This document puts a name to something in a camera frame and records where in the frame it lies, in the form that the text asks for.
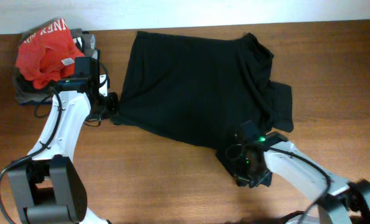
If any black t-shirt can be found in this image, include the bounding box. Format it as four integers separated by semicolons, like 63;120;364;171
111;31;294;152

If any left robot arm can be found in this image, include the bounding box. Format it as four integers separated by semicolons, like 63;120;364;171
1;57;118;223

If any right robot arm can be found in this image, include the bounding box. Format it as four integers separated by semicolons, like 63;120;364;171
225;121;370;223

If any red folded t-shirt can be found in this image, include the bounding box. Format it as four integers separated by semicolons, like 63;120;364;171
15;18;84;90

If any grey folded garment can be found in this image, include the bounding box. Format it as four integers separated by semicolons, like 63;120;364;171
12;28;98;106

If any dark folded garment stack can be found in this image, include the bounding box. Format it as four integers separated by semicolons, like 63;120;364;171
13;30;101;106

